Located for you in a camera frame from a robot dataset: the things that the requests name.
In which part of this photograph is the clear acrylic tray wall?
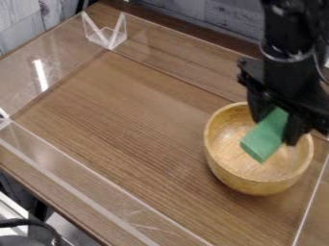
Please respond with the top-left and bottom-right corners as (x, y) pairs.
(0, 8), (329, 246)

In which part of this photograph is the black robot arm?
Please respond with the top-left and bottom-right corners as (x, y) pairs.
(238, 0), (329, 146)

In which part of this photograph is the clear acrylic corner bracket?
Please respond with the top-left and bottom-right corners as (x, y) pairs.
(82, 12), (127, 50)

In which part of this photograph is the green rectangular block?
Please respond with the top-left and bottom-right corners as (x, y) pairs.
(241, 108), (288, 163)

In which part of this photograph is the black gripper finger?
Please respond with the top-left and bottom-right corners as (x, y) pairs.
(284, 113), (313, 146)
(246, 88), (276, 123)

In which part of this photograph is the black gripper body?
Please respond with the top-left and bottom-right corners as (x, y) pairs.
(237, 49), (329, 135)

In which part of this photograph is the black cable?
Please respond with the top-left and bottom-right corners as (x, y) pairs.
(0, 218), (63, 246)

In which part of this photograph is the brown wooden bowl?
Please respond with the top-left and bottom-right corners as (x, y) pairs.
(203, 102), (314, 196)

